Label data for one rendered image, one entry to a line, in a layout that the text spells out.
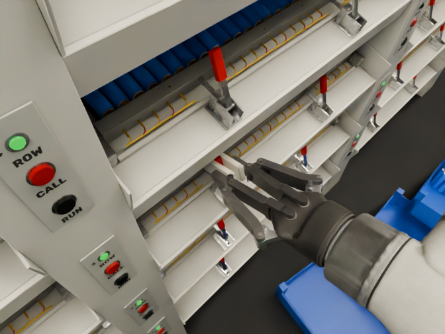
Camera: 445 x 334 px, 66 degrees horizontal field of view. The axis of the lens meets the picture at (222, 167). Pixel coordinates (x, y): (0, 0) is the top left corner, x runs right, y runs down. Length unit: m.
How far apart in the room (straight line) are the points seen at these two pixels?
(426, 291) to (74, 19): 0.35
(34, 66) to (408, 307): 0.35
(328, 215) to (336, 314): 0.69
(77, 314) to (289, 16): 0.50
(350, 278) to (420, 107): 1.32
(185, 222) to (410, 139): 1.11
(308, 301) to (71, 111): 0.91
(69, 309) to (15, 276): 0.18
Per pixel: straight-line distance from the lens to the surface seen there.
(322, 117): 0.71
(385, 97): 1.11
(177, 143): 0.40
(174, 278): 0.72
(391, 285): 0.38
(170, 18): 0.27
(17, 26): 0.21
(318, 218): 0.40
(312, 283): 1.08
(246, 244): 0.95
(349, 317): 1.08
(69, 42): 0.24
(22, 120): 0.24
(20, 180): 0.27
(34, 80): 0.23
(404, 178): 1.37
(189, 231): 0.55
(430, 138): 1.54
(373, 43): 0.82
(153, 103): 0.40
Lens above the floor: 1.01
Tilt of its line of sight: 55 degrees down
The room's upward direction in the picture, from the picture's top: straight up
